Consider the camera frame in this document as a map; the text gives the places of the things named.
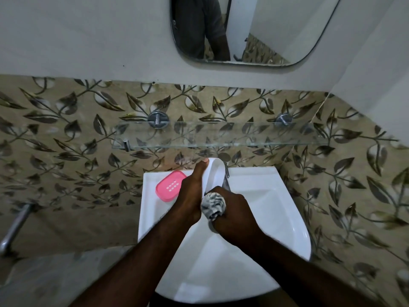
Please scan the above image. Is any person's left hand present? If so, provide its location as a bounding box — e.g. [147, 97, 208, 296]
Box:
[173, 158, 210, 223]

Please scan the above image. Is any person's right hand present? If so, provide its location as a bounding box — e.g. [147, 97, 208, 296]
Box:
[204, 185, 266, 247]

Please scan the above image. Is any pink soap dish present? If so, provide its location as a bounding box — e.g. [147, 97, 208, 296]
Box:
[156, 170, 187, 203]

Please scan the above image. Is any checkered cleaning cloth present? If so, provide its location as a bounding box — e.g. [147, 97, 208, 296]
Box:
[200, 192, 227, 221]

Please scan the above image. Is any white soap dish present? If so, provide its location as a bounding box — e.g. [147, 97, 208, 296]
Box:
[201, 157, 227, 202]

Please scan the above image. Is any glass shelf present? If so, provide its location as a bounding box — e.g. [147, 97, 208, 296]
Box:
[112, 122, 330, 150]

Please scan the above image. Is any person's right forearm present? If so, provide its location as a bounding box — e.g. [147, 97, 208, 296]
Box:
[242, 230, 384, 307]

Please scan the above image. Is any person's left forearm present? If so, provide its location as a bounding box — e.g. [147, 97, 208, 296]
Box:
[69, 211, 199, 307]

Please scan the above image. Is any white sink basin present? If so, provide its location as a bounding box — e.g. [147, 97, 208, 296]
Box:
[138, 166, 312, 304]

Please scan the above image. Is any chrome faucet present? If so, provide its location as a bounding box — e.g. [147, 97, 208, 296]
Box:
[222, 162, 231, 191]

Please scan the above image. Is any chrome wall tap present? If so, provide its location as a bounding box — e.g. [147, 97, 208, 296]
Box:
[0, 203, 36, 256]

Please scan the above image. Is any rounded wall mirror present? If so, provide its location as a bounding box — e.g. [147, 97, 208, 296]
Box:
[170, 0, 343, 67]

